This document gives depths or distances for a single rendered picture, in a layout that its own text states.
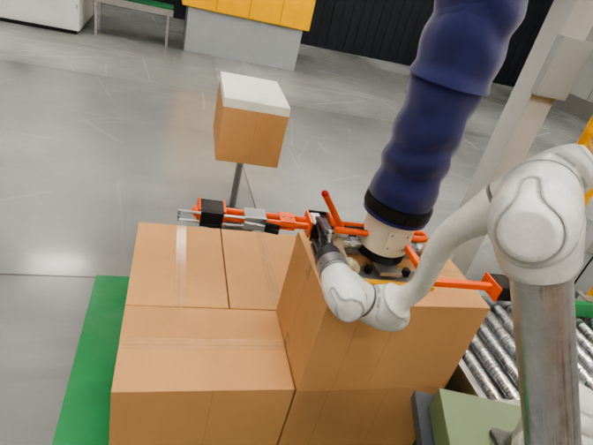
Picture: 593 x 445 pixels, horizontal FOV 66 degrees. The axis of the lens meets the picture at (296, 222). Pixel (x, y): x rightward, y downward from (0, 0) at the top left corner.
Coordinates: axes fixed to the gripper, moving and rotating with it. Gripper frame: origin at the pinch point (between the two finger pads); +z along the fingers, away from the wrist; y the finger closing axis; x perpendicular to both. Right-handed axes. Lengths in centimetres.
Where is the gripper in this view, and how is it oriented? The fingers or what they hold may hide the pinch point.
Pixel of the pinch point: (314, 224)
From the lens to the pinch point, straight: 150.5
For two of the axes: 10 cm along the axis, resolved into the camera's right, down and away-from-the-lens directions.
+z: -1.9, -5.4, 8.2
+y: -2.3, 8.4, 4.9
